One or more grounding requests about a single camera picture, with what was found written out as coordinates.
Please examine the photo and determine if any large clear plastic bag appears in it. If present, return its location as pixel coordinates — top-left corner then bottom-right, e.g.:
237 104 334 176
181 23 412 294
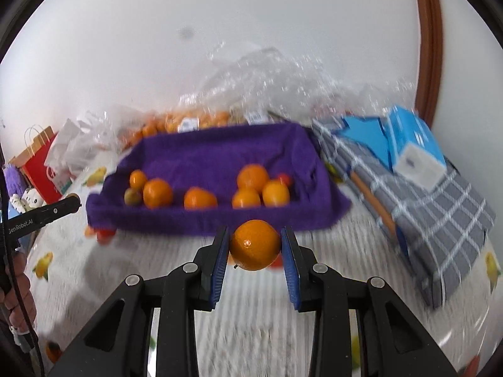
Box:
174 43 416 124

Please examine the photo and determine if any green-brown round fruit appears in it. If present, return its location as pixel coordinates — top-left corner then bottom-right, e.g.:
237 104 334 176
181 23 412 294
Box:
124 188 142 207

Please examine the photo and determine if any large orange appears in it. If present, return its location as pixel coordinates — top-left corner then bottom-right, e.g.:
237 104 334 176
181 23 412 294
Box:
142 178 174 209
236 164 269 193

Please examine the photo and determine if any orange behind right finger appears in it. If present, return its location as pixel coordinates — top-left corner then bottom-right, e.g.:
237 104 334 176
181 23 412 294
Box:
183 186 218 210

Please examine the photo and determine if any left hand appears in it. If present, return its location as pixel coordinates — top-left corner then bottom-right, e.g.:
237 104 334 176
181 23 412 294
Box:
1 252 37 333

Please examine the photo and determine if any white plush toy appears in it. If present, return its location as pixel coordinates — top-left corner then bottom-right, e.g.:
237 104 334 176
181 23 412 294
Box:
9 187 44 214

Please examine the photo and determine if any brown door frame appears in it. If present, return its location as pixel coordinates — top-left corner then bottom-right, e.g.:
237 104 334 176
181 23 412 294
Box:
415 0 443 128

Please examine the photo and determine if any small red tomato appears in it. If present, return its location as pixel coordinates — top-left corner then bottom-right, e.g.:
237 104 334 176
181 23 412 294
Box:
277 173 293 187

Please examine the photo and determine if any purple plush toy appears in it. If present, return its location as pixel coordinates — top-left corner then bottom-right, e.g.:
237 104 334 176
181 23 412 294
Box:
3 164 28 198

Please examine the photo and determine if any red paper bag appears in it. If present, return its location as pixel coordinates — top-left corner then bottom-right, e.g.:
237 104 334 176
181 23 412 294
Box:
9 125 61 204

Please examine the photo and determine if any yellow-orange bell pepper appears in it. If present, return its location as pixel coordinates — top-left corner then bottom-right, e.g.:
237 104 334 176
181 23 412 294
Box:
231 180 291 209

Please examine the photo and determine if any small tangerine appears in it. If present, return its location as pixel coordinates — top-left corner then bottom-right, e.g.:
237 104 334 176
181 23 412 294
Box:
229 220 281 271

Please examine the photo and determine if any blue tissue pack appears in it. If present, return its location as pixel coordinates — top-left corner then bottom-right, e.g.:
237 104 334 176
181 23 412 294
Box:
384 106 447 192

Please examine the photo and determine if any white plastic bag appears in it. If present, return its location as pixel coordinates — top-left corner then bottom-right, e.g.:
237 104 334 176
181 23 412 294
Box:
44 118 90 177

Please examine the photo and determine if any clear plastic bag left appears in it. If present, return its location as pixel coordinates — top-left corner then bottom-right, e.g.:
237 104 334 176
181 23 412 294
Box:
78 105 163 153

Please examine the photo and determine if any grey plaid cloth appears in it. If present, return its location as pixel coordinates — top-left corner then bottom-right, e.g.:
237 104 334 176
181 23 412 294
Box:
312 117 496 308

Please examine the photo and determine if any small pale yellow fruit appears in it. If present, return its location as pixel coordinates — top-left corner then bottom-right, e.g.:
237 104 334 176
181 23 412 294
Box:
129 169 148 192

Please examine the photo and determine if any purple towel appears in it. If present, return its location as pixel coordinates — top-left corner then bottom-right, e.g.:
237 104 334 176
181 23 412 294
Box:
86 123 351 236

